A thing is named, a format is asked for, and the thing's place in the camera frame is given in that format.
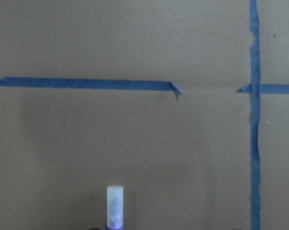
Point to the purple highlighter pen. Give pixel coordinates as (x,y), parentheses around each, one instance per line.
(114,208)

